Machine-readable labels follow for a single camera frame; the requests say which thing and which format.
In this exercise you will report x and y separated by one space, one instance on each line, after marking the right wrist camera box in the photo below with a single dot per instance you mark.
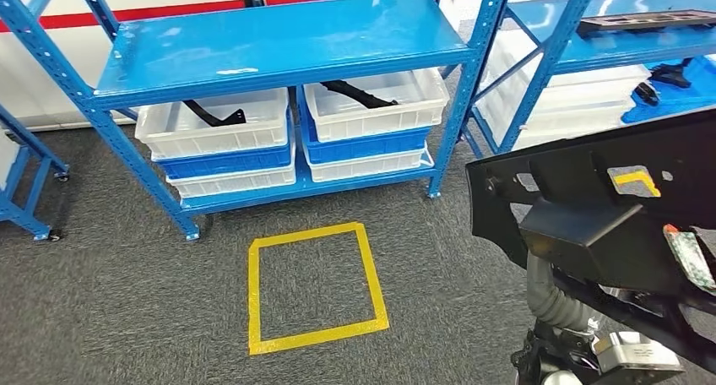
637 357

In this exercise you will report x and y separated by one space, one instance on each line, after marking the black plastic plate bracket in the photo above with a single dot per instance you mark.
587 242
643 23

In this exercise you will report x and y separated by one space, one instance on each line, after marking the black curved plastic part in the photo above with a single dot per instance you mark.
215 118
358 96

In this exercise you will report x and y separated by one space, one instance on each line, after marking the green patterned box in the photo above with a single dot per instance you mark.
693 259

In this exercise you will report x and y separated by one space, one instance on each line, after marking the white car body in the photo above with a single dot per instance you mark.
33 80

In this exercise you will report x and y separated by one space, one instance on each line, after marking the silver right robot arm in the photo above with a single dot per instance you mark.
554 298

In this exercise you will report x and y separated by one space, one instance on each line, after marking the blue plastic tray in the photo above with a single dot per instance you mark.
688 100

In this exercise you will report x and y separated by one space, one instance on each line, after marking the blue metal shelf rack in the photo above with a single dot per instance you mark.
22 214
279 41
615 49

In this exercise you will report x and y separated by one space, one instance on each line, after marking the small black plastic part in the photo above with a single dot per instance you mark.
648 94
671 75

